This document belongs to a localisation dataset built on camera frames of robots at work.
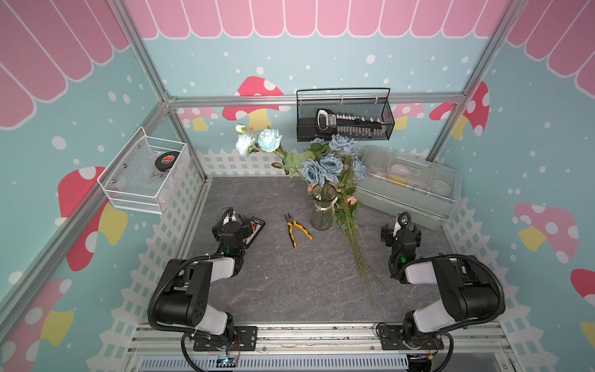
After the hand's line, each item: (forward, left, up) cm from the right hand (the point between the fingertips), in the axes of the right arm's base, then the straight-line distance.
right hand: (400, 224), depth 93 cm
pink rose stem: (-4, +17, -6) cm, 19 cm away
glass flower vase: (+5, +31, +12) cm, 34 cm away
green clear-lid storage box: (+13, +1, +12) cm, 17 cm away
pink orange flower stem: (+2, +18, -4) cm, 19 cm away
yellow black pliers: (+3, +45, -6) cm, 45 cm away
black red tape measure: (+10, +86, +27) cm, 91 cm away
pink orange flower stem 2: (-9, +16, -6) cm, 20 cm away
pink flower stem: (+8, +21, -2) cm, 23 cm away
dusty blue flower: (+5, +30, +27) cm, 41 cm away
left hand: (+1, +67, +2) cm, 67 cm away
